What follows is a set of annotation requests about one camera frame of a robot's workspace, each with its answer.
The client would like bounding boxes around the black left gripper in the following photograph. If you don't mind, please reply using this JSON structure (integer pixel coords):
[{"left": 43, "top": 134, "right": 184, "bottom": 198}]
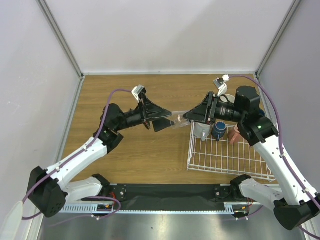
[{"left": 114, "top": 93, "right": 173, "bottom": 132}]

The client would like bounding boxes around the light grey footed cup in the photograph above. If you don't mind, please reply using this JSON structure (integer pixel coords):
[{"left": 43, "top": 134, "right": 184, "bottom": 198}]
[{"left": 193, "top": 122, "right": 211, "bottom": 142}]

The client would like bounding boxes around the small dark blue mug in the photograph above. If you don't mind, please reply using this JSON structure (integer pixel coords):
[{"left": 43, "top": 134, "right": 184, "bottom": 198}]
[{"left": 211, "top": 121, "right": 227, "bottom": 142}]

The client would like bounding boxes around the pink mug white inside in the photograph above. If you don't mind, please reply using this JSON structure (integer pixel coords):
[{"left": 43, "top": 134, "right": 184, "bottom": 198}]
[{"left": 227, "top": 125, "right": 244, "bottom": 145}]

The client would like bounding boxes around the glossy dark blue mug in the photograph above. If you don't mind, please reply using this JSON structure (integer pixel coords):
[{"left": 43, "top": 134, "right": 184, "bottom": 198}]
[{"left": 257, "top": 108, "right": 266, "bottom": 118}]

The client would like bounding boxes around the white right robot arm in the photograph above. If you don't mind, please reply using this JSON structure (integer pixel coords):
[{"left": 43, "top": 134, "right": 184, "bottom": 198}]
[{"left": 183, "top": 86, "right": 320, "bottom": 230}]

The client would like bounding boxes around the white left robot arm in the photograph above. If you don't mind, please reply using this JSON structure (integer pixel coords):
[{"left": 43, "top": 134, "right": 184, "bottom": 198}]
[{"left": 23, "top": 91, "right": 173, "bottom": 218}]

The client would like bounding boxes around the cream round mug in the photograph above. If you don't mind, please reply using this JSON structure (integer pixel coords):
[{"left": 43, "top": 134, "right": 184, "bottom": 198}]
[{"left": 217, "top": 94, "right": 235, "bottom": 108}]

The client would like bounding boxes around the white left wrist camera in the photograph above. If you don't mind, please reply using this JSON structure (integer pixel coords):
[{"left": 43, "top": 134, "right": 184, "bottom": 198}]
[{"left": 131, "top": 84, "right": 146, "bottom": 102}]

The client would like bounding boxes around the white wire dish rack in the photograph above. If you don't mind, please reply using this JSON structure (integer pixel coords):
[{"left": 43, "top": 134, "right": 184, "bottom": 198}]
[{"left": 186, "top": 123, "right": 276, "bottom": 183}]

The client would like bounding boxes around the grey cable duct rail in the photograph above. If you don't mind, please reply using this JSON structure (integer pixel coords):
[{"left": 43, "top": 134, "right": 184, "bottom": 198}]
[{"left": 60, "top": 201, "right": 115, "bottom": 214}]

